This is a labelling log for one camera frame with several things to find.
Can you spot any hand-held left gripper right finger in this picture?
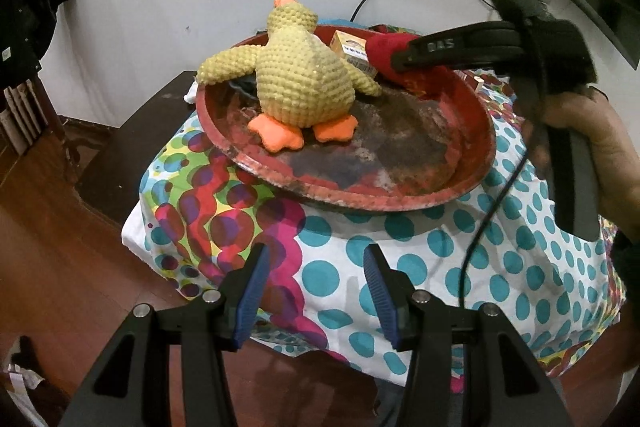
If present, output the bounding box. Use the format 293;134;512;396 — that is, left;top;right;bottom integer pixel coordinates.
363;244;573;427

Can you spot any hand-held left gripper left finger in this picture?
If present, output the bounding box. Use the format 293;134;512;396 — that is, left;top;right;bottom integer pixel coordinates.
57;243;271;427

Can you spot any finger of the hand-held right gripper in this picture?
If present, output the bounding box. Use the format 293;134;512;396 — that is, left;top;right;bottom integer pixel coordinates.
390;21;524;74

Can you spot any red plush toy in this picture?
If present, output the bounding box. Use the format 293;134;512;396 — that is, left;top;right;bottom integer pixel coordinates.
366;32;468;100

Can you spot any round red tray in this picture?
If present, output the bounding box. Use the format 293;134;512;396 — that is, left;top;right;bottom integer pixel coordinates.
195;24;497;214

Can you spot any yellow knitted duck plush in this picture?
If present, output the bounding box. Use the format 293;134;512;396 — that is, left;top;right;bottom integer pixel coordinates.
195;0;383;154

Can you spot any person's right hand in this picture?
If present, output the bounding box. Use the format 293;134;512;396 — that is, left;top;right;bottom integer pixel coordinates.
575;86;640;230

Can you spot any colourful dotted cloth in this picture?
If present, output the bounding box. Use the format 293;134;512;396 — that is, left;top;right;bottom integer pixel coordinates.
121;72;628;390

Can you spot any yellow cardboard box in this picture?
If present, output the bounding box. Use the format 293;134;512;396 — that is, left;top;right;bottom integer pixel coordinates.
330;30;378;78

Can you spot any blue cloth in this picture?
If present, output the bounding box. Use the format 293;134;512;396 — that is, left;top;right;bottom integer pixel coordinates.
320;13;363;28

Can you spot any dark wooden table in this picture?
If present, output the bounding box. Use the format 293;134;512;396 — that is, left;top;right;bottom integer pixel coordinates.
75;71;198;219

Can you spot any slatted wooden furniture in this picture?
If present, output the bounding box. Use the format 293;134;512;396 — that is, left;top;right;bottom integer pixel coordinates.
0;79;51;155

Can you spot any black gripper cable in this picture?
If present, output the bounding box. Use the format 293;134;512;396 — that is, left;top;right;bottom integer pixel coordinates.
460;147;531;310

